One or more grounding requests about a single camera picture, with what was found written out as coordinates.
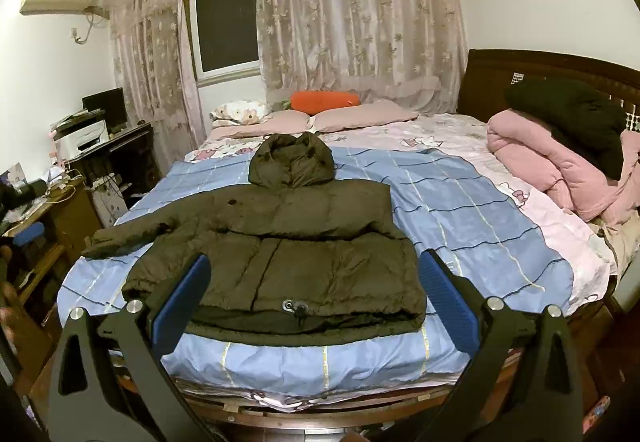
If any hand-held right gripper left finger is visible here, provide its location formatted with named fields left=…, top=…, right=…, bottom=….
left=47, top=253, right=221, bottom=442

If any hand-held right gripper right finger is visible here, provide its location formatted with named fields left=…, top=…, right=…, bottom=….
left=419, top=249, right=586, bottom=442

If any olive green puffer jacket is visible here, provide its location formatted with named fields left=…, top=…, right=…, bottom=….
left=80, top=132, right=427, bottom=342

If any blue checked blanket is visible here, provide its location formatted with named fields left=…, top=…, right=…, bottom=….
left=56, top=142, right=576, bottom=404

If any white floral panel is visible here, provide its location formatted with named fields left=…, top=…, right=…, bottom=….
left=92, top=177, right=128, bottom=228

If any light wooden desk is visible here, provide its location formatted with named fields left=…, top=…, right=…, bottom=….
left=0, top=172, right=108, bottom=323

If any dark computer desk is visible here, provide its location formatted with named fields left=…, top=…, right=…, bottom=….
left=70, top=122, right=156, bottom=228

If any blue chair seat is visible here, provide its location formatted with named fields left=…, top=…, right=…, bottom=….
left=12, top=222, right=48, bottom=248

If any pink quilt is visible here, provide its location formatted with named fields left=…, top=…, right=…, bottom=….
left=486, top=111, right=640, bottom=225

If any dark wooden nightstand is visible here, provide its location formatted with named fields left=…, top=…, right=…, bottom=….
left=595, top=272, right=640, bottom=398

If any pink cartoon bedsheet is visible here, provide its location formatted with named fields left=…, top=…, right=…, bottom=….
left=182, top=112, right=618, bottom=318

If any beige cloth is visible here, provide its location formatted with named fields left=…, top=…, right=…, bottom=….
left=590, top=217, right=640, bottom=273

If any white printer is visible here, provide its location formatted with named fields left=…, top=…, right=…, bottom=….
left=54, top=109, right=110, bottom=154

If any white floral pillow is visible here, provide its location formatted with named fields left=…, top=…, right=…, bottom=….
left=209, top=100, right=273, bottom=128

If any pink pillow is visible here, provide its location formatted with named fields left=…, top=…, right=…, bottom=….
left=206, top=111, right=311, bottom=139
left=312, top=99, right=420, bottom=133

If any small picture print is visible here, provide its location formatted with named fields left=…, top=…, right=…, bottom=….
left=0, top=162, right=26, bottom=188

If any black computer monitor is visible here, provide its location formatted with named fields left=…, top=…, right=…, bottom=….
left=81, top=88, right=126, bottom=128

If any black garment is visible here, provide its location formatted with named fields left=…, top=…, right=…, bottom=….
left=504, top=77, right=628, bottom=180

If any pink floral lace curtain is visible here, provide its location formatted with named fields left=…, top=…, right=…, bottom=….
left=252, top=0, right=468, bottom=105
left=106, top=0, right=206, bottom=173

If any dark wooden bed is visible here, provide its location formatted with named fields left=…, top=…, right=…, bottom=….
left=115, top=48, right=640, bottom=428

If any orange carrot plush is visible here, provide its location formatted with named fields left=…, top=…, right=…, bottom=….
left=281, top=91, right=361, bottom=115

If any dark window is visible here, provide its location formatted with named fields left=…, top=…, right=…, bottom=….
left=192, top=0, right=261, bottom=78

